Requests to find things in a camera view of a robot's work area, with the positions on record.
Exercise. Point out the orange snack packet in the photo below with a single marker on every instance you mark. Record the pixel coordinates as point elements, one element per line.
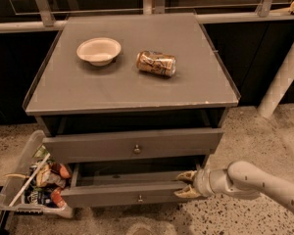
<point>57,198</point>

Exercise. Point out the grey top drawer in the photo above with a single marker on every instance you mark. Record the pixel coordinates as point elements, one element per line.
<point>130,145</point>

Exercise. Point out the grey drawer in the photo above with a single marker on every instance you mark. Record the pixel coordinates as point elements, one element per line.
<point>130,145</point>
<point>137,182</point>

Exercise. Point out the clear plastic bin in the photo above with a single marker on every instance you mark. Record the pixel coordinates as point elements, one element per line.
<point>21,173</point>

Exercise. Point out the metal railing frame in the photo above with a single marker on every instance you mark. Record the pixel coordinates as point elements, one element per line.
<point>41,15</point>

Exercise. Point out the grey drawer cabinet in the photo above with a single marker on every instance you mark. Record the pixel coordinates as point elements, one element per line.
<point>70,96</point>

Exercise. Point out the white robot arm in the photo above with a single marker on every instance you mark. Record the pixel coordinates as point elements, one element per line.
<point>240,180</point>

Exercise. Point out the green snack packet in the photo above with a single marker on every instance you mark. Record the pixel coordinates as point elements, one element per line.
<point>41,152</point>

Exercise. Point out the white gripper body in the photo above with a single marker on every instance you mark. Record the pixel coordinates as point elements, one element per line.
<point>201,182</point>

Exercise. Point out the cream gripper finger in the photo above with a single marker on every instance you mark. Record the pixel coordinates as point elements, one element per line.
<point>187,176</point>
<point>188,192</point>

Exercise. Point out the cream snack bag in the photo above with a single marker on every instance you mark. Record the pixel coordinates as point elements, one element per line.
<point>46,177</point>

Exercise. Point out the white paper bowl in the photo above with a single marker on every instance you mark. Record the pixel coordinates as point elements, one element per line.
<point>99,52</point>

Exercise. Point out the white stick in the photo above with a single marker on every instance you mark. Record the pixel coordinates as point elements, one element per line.
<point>39,167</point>

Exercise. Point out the white diagonal pipe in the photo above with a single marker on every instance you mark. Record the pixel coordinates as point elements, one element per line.
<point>279,85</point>

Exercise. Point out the gold drink can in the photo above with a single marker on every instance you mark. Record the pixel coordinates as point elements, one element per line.
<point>156,63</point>

